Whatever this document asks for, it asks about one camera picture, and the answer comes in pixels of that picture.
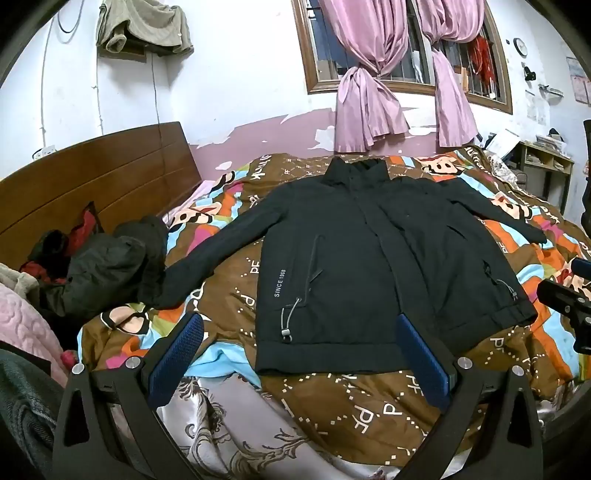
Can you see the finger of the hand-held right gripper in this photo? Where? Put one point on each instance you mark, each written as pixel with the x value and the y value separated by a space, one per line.
pixel 582 267
pixel 558 294

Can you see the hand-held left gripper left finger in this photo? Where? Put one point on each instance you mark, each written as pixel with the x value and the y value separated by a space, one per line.
pixel 178 355

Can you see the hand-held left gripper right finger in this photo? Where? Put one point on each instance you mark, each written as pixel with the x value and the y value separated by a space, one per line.
pixel 422 360

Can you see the black jacket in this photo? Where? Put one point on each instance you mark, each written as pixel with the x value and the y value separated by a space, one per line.
pixel 332 258

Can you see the light blue cloth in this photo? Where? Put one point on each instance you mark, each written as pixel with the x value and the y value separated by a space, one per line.
pixel 226 364

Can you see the floral satin sheet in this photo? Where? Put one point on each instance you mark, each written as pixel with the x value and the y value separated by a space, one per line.
pixel 221 415

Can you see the brown cartoon printed quilt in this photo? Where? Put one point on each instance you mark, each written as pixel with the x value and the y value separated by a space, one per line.
pixel 231 286

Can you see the wooden shelf unit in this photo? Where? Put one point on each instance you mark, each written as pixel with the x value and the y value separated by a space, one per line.
pixel 549 161

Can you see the dark green jacket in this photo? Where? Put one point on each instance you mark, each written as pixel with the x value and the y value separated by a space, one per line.
pixel 101 267

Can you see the floral cloth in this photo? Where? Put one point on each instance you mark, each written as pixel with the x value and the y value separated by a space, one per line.
pixel 504 170

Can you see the white paper sheet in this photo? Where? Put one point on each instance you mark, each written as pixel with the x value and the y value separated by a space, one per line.
pixel 503 142

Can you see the pink quilted blanket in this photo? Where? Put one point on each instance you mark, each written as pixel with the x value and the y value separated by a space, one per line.
pixel 23 327

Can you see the red and black garment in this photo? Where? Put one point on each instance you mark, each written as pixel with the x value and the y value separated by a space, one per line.
pixel 85 226

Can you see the grey green cloth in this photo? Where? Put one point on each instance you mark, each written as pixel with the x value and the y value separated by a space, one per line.
pixel 23 406

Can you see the beige fleece cloth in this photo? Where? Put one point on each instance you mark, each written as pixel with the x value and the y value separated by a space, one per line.
pixel 16 281

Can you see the wooden headboard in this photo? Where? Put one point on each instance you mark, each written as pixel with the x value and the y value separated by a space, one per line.
pixel 115 175

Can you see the narrow pink curtain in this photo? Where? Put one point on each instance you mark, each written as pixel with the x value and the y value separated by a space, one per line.
pixel 450 101

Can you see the red hanging decoration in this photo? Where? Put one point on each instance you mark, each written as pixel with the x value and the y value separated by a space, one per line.
pixel 482 55

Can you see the wide pink curtain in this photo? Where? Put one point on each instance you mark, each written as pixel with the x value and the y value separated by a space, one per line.
pixel 364 110

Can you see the white paper on wall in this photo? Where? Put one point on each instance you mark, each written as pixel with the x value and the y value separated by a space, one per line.
pixel 536 107

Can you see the metal wall rack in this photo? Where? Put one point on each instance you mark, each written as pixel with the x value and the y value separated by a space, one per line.
pixel 551 91

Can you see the wall calendar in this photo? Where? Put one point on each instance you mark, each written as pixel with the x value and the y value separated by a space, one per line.
pixel 578 78

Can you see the black wall lamp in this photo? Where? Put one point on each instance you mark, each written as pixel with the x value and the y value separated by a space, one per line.
pixel 529 74

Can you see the round wall clock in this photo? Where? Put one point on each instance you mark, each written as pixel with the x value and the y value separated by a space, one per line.
pixel 521 47

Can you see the white wall outlet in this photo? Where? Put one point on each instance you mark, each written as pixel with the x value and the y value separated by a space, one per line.
pixel 44 152

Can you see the beige cloth on wall box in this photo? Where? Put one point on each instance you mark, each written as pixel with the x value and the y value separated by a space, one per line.
pixel 147 25

